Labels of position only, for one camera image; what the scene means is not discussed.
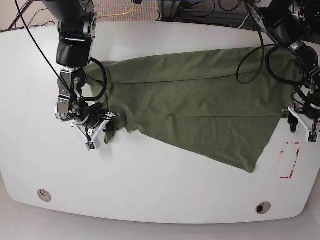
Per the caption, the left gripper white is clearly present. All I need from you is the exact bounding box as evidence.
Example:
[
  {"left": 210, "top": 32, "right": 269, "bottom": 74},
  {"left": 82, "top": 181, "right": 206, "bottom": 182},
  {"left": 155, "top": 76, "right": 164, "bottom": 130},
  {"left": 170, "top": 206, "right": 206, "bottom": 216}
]
[{"left": 282, "top": 104, "right": 320, "bottom": 133}]

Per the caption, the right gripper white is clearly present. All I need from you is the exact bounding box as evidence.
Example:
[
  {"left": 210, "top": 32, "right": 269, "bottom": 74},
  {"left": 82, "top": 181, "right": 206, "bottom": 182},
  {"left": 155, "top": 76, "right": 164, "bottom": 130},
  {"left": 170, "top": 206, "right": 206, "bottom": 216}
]
[{"left": 71, "top": 112, "right": 123, "bottom": 145}]

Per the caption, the olive green t-shirt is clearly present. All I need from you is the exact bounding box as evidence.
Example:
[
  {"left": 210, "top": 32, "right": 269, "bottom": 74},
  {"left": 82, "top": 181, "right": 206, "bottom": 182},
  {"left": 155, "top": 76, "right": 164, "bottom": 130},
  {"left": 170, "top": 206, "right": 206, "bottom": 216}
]
[{"left": 101, "top": 48, "right": 294, "bottom": 173}]

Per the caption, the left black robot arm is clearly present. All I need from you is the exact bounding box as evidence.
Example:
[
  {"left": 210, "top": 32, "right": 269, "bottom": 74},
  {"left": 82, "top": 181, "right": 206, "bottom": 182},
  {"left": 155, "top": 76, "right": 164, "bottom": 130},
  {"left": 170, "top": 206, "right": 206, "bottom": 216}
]
[{"left": 244, "top": 0, "right": 320, "bottom": 137}]

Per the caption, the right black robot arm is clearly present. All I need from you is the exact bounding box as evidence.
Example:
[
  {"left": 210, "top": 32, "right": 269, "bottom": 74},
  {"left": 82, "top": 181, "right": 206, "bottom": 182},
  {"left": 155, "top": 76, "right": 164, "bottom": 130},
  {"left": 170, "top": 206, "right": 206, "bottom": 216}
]
[{"left": 43, "top": 0, "right": 119, "bottom": 150}]

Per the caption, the red tape rectangle marking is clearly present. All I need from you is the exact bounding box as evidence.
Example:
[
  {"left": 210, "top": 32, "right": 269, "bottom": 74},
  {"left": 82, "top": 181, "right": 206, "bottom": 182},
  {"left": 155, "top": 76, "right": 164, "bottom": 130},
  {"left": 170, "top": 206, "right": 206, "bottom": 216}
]
[{"left": 277, "top": 141, "right": 300, "bottom": 179}]

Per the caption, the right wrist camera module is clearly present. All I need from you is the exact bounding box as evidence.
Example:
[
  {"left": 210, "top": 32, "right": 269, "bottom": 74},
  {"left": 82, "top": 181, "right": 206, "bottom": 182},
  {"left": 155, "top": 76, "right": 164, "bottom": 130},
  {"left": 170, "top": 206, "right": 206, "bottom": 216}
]
[{"left": 85, "top": 139, "right": 101, "bottom": 151}]

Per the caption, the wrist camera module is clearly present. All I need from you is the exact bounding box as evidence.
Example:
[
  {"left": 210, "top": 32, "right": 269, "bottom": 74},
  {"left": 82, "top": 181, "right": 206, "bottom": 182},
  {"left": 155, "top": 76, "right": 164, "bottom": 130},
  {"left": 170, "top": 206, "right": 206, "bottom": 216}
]
[
  {"left": 85, "top": 139, "right": 101, "bottom": 151},
  {"left": 306, "top": 130, "right": 319, "bottom": 143}
]

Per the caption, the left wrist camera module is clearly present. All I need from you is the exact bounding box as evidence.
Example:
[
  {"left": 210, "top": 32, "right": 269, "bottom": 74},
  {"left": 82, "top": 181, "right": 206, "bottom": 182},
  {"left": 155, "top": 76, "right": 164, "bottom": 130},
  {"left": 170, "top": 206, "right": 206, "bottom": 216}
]
[{"left": 306, "top": 130, "right": 319, "bottom": 143}]

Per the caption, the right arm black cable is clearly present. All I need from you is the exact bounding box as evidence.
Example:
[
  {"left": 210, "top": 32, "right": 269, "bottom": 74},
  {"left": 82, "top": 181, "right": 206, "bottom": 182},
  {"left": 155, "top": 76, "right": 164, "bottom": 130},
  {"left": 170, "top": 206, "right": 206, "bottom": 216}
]
[{"left": 79, "top": 56, "right": 110, "bottom": 106}]

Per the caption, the right table cable grommet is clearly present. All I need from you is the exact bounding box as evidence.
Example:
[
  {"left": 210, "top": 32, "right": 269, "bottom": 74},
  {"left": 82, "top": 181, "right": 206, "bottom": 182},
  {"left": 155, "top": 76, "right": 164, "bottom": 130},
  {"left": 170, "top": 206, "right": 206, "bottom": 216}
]
[{"left": 255, "top": 201, "right": 271, "bottom": 215}]

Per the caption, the table cable grommet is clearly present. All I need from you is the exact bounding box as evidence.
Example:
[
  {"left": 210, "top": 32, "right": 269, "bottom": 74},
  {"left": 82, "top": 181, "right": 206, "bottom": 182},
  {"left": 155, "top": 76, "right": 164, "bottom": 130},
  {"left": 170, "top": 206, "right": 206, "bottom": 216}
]
[
  {"left": 255, "top": 201, "right": 271, "bottom": 215},
  {"left": 37, "top": 189, "right": 52, "bottom": 203}
]

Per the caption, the left table cable grommet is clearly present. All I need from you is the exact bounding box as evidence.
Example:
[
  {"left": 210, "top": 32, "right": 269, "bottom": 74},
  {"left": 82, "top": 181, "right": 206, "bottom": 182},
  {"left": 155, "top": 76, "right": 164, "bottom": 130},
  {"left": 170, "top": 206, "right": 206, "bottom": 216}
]
[{"left": 37, "top": 189, "right": 52, "bottom": 203}]

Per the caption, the yellow cable on floor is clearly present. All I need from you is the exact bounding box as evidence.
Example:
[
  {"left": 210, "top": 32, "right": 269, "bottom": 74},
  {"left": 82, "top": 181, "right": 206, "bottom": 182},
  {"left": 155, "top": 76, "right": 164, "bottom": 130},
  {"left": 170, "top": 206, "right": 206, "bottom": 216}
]
[{"left": 96, "top": 3, "right": 137, "bottom": 21}]

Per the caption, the metal frame rack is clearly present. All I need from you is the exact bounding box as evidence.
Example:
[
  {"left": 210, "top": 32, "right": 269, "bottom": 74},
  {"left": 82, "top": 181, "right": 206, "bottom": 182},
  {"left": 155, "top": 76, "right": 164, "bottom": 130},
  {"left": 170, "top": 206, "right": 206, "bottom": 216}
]
[{"left": 157, "top": 0, "right": 255, "bottom": 30}]

